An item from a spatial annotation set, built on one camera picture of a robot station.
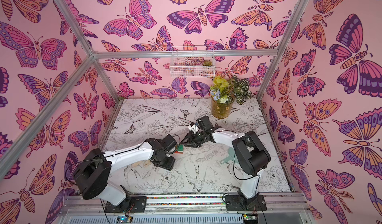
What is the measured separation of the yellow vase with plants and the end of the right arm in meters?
0.22

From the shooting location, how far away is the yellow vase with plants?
3.03 feet

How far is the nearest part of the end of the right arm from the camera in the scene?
0.73 meters
